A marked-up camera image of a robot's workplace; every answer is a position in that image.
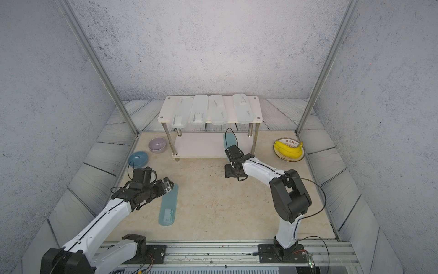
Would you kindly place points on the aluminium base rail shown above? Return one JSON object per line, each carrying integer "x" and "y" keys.
{"x": 312, "y": 256}

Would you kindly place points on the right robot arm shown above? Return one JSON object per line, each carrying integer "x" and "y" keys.
{"x": 290, "y": 197}

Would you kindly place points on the green pencil case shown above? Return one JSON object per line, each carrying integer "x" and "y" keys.
{"x": 168, "y": 207}
{"x": 230, "y": 140}

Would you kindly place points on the aluminium frame post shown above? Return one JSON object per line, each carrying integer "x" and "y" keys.
{"x": 72, "y": 20}
{"x": 335, "y": 47}

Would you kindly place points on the right aluminium frame post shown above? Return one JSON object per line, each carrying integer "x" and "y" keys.
{"x": 335, "y": 47}

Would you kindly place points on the purple bowl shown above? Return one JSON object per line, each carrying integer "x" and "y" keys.
{"x": 157, "y": 145}

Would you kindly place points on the left aluminium frame post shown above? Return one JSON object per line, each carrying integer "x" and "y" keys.
{"x": 72, "y": 20}

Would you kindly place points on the white two-tier shelf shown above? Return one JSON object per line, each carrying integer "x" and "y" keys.
{"x": 208, "y": 144}

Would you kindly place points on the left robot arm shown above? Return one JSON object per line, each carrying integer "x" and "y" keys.
{"x": 79, "y": 255}

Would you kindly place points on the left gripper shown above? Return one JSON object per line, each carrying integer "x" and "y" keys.
{"x": 162, "y": 189}

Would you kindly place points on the yellow banana bunch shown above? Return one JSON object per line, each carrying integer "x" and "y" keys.
{"x": 290, "y": 152}

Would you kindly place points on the blue bowl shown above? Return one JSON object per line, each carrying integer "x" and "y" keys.
{"x": 138, "y": 159}

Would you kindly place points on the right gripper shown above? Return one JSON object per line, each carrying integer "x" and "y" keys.
{"x": 227, "y": 172}

